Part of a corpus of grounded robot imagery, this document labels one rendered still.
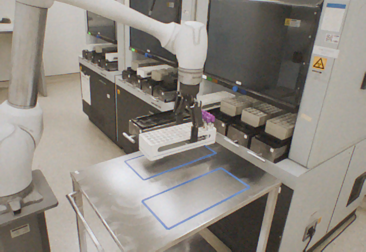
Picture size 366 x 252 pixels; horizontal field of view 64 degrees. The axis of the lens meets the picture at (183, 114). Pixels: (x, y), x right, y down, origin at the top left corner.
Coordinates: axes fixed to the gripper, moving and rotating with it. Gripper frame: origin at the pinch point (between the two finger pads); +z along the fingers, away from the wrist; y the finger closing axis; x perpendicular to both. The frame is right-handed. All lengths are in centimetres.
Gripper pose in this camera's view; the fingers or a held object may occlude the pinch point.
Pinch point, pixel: (186, 131)
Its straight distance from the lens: 116.3
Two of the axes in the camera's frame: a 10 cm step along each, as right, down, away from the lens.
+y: 5.4, 3.6, -7.6
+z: -0.6, 9.2, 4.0
